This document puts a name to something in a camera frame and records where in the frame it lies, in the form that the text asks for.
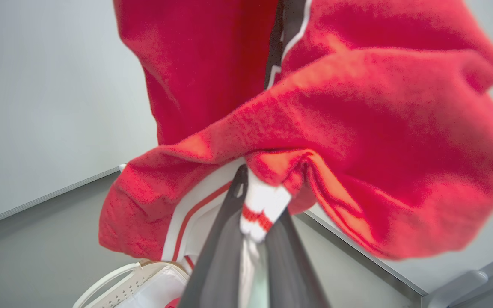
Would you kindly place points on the white cloth basket liner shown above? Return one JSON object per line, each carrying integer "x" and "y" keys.
{"x": 156, "y": 291}

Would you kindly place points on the red sweatshirt with white trim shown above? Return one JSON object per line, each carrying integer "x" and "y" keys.
{"x": 357, "y": 128}

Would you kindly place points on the white laundry basket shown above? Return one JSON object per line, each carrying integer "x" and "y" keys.
{"x": 120, "y": 288}

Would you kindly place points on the aluminium wall frame rail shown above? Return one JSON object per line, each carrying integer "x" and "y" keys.
{"x": 45, "y": 196}
{"x": 370, "y": 261}

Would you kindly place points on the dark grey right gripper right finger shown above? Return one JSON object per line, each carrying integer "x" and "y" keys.
{"x": 291, "y": 273}

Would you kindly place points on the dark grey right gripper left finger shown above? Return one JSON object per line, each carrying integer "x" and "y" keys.
{"x": 218, "y": 265}

